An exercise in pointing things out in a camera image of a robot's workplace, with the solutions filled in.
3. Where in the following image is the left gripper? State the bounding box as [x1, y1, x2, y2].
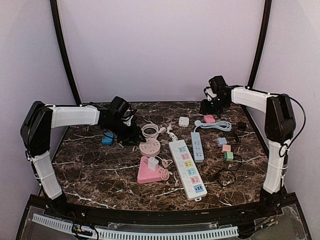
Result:
[104, 117, 146, 146]

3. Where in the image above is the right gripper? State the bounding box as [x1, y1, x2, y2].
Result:
[199, 96, 229, 115]

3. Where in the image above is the pink cube adapter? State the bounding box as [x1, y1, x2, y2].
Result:
[203, 114, 216, 124]

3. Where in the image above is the blue cube adapter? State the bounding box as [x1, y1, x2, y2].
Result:
[101, 132, 115, 146]

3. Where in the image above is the white square adapter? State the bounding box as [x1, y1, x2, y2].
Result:
[178, 116, 190, 127]

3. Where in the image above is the blue charger plug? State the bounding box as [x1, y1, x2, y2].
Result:
[217, 137, 228, 147]

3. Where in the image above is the pink charger plug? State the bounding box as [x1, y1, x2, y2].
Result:
[221, 144, 232, 153]

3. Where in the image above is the blue power strip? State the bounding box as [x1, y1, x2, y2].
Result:
[190, 120, 232, 163]

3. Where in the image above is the green charger plug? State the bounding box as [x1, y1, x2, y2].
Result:
[223, 151, 234, 162]

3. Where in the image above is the white charger plug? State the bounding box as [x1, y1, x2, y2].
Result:
[148, 157, 159, 171]

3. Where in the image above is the black charging cable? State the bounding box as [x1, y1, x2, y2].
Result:
[213, 129, 243, 188]

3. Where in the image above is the pink triangular power strip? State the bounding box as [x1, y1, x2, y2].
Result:
[137, 156, 170, 184]

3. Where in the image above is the white long power strip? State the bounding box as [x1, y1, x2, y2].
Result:
[166, 124, 208, 202]

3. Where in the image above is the round beige power strip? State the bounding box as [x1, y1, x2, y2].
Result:
[139, 138, 161, 158]

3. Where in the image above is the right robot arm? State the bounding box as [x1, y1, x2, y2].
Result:
[200, 85, 296, 194]

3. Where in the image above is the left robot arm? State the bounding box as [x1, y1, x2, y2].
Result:
[20, 96, 146, 218]

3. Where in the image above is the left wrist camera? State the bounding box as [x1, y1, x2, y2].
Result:
[109, 96, 129, 117]

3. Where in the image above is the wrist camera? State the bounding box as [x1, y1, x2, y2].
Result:
[109, 96, 129, 117]
[208, 75, 227, 94]

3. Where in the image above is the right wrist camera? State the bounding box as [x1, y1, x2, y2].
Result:
[208, 75, 227, 94]

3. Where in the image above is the beige coiled power cord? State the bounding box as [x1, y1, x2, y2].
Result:
[141, 124, 167, 141]

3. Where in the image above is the pink charging cable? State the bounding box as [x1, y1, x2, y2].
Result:
[154, 156, 174, 181]

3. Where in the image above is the black front rail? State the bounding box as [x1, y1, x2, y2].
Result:
[27, 193, 298, 227]

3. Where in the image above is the right black frame post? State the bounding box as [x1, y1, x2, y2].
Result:
[246, 0, 272, 90]

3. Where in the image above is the black frame post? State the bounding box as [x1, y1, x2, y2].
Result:
[49, 0, 82, 105]
[246, 0, 272, 90]

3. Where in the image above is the white slotted cable duct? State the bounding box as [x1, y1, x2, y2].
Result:
[32, 213, 239, 240]

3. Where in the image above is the left black frame post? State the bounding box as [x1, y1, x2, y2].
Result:
[49, 0, 82, 105]

